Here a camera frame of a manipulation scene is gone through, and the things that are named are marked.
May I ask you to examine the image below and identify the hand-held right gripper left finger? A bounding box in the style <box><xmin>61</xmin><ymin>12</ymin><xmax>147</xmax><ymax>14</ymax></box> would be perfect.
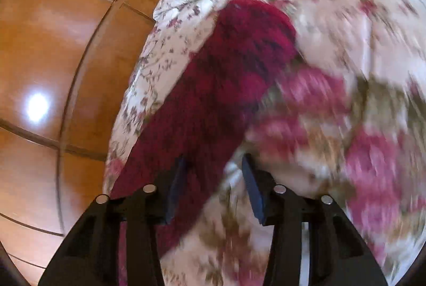
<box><xmin>38</xmin><ymin>157</ymin><xmax>187</xmax><ymax>286</ymax></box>

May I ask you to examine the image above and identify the dark red knitted garment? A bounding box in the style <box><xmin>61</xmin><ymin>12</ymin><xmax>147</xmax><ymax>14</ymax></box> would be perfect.
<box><xmin>110</xmin><ymin>0</ymin><xmax>299</xmax><ymax>286</ymax></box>

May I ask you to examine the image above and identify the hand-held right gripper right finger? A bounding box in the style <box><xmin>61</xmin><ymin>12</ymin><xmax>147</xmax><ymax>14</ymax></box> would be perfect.
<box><xmin>241</xmin><ymin>153</ymin><xmax>389</xmax><ymax>286</ymax></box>

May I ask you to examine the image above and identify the wooden headboard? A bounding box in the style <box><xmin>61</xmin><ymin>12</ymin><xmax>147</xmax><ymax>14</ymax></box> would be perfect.
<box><xmin>0</xmin><ymin>0</ymin><xmax>204</xmax><ymax>286</ymax></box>

